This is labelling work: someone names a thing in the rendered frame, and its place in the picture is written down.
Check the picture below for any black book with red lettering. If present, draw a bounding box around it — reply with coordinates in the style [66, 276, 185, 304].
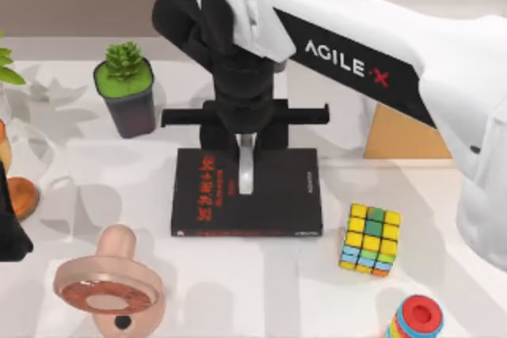
[170, 147, 324, 238]

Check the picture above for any yellow colourful puzzle cube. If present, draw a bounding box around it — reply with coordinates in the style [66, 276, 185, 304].
[338, 202, 402, 278]

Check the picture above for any green succulent in dark pot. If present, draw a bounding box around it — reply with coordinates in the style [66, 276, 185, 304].
[93, 41, 156, 139]

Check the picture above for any stack of coloured rings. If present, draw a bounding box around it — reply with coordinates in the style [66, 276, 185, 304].
[385, 294, 444, 338]

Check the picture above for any pink mushroom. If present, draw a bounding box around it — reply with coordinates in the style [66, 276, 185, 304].
[51, 223, 167, 338]

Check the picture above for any orange brown round object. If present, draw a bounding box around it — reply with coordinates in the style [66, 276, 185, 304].
[0, 118, 41, 221]

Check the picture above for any green leafy plant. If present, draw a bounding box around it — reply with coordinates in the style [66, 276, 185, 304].
[0, 31, 27, 86]

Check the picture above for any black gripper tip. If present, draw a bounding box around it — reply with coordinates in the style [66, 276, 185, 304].
[0, 161, 34, 264]

